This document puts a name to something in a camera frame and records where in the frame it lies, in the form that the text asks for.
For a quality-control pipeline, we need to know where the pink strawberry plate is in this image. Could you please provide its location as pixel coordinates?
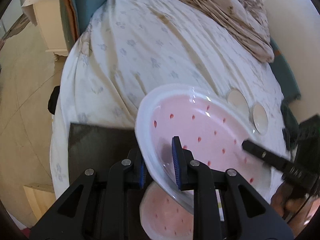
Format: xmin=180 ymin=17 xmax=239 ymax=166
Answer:
xmin=139 ymin=182 xmax=194 ymax=239
xmin=135 ymin=84 xmax=276 ymax=212

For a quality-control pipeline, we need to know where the white bowl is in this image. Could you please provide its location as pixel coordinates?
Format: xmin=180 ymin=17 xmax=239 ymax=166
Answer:
xmin=226 ymin=89 xmax=249 ymax=118
xmin=252 ymin=103 xmax=268 ymax=135

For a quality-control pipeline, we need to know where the black board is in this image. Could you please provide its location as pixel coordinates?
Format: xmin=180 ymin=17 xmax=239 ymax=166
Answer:
xmin=68 ymin=123 xmax=138 ymax=183

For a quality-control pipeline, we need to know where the beige floral blanket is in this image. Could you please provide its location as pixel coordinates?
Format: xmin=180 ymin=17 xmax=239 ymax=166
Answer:
xmin=179 ymin=0 xmax=274 ymax=63

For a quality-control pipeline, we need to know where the white nightstand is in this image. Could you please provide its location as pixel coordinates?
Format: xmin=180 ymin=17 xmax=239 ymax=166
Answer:
xmin=22 ymin=0 xmax=68 ymax=57

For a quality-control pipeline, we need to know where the white floral bed sheet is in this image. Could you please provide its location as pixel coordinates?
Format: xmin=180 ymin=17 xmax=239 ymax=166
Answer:
xmin=50 ymin=0 xmax=289 ymax=197

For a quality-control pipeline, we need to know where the person right hand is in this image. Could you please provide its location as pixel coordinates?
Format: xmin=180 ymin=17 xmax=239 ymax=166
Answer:
xmin=270 ymin=182 xmax=319 ymax=236

